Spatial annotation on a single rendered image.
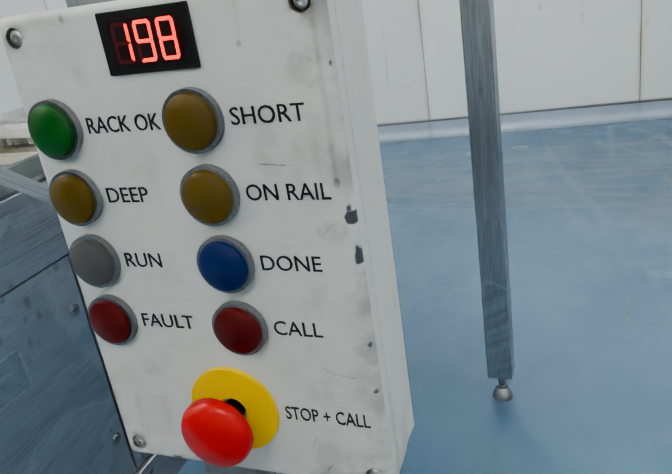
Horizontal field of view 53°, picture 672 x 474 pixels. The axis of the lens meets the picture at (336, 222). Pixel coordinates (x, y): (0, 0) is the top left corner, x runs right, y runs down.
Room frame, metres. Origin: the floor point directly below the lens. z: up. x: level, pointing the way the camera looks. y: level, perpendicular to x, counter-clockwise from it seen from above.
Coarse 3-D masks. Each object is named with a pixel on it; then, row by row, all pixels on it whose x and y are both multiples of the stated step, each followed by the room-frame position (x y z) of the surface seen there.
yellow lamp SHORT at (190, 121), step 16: (176, 96) 0.30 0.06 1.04; (192, 96) 0.30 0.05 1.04; (176, 112) 0.30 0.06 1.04; (192, 112) 0.30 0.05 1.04; (208, 112) 0.30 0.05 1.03; (176, 128) 0.30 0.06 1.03; (192, 128) 0.30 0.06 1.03; (208, 128) 0.30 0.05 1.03; (192, 144) 0.30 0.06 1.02; (208, 144) 0.30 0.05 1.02
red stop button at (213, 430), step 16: (208, 400) 0.29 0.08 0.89; (192, 416) 0.29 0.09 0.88; (208, 416) 0.29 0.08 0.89; (224, 416) 0.28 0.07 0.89; (240, 416) 0.29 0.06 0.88; (192, 432) 0.29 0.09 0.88; (208, 432) 0.28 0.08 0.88; (224, 432) 0.28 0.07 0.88; (240, 432) 0.28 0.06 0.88; (192, 448) 0.29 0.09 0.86; (208, 448) 0.29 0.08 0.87; (224, 448) 0.28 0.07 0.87; (240, 448) 0.28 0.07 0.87; (224, 464) 0.28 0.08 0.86
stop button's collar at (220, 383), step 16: (224, 368) 0.31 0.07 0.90; (208, 384) 0.31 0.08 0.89; (224, 384) 0.31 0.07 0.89; (240, 384) 0.31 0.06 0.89; (256, 384) 0.30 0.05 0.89; (192, 400) 0.32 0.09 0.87; (240, 400) 0.31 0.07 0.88; (256, 400) 0.30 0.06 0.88; (272, 400) 0.30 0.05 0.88; (256, 416) 0.30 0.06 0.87; (272, 416) 0.30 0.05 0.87; (336, 416) 0.29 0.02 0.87; (256, 432) 0.30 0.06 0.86; (272, 432) 0.30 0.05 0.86; (256, 448) 0.31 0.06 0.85
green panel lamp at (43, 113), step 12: (36, 108) 0.33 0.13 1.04; (48, 108) 0.33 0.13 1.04; (36, 120) 0.33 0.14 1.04; (48, 120) 0.33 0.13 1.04; (60, 120) 0.33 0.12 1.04; (36, 132) 0.33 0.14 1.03; (48, 132) 0.33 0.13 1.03; (60, 132) 0.33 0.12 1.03; (72, 132) 0.33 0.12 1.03; (36, 144) 0.34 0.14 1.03; (48, 144) 0.33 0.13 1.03; (60, 144) 0.33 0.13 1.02; (72, 144) 0.33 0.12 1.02; (60, 156) 0.33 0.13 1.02
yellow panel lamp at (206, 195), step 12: (192, 180) 0.30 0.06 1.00; (204, 180) 0.30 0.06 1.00; (216, 180) 0.30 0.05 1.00; (192, 192) 0.30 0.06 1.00; (204, 192) 0.30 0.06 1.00; (216, 192) 0.30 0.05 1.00; (228, 192) 0.30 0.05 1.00; (192, 204) 0.30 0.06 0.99; (204, 204) 0.30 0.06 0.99; (216, 204) 0.30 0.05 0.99; (228, 204) 0.30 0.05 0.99; (204, 216) 0.30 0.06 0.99; (216, 216) 0.30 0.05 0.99; (228, 216) 0.30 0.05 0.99
